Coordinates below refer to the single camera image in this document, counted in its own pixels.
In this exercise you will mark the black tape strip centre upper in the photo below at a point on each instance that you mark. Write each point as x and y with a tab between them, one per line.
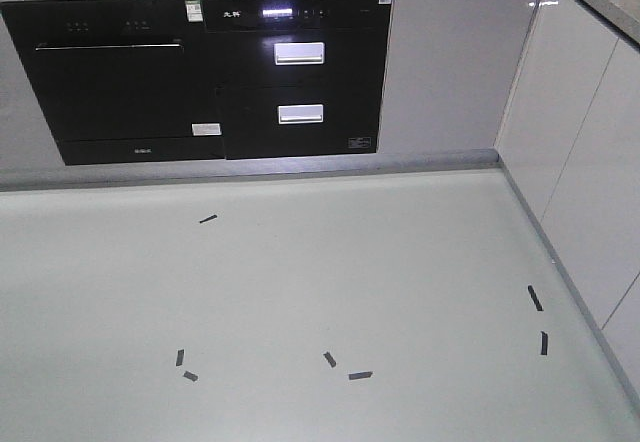
330	359

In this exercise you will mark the silver drawer handle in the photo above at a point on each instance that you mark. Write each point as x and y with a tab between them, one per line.
300	114
307	53

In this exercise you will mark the black tape strip right upper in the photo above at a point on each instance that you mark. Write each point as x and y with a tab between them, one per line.
534	297

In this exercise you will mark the upper silver drawer handle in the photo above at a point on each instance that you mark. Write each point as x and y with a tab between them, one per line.
307	53

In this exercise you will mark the black tape strip top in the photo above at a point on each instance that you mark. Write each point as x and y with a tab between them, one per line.
207	219

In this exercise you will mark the black tape strip left lower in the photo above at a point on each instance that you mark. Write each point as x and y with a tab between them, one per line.
191	376

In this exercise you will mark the lower silver drawer handle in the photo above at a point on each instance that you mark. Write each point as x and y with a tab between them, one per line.
300	114

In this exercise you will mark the grey cabinet door panel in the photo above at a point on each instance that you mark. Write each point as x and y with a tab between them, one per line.
450	66

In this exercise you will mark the black tape strip centre lower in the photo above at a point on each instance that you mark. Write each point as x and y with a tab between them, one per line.
360	375

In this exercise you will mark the white side cabinet panel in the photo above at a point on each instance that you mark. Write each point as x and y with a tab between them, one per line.
570	144

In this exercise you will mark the black tape strip right lower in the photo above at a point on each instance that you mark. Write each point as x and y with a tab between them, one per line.
544	343

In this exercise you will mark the black tape strip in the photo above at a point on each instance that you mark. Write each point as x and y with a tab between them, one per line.
360	375
544	343
180	357
330	359
534	297
191	376
207	219

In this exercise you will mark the black disinfection cabinet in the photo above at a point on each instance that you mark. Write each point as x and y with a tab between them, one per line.
249	87

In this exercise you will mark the black tape strip left upper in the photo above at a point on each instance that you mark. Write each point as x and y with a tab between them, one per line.
180	357

